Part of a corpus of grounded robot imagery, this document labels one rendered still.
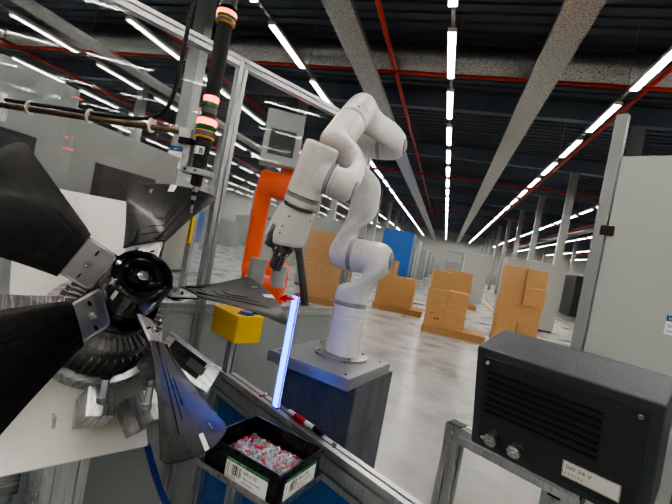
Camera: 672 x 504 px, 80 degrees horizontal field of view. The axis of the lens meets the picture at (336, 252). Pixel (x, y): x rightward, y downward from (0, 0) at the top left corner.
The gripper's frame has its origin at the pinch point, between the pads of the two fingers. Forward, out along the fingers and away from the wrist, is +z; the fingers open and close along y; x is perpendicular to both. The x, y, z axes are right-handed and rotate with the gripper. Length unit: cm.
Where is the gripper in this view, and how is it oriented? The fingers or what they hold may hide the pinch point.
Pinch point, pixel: (277, 262)
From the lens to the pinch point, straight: 104.2
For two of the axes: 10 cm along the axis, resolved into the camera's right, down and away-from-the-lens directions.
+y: -7.0, -1.2, -7.0
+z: -3.8, 9.0, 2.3
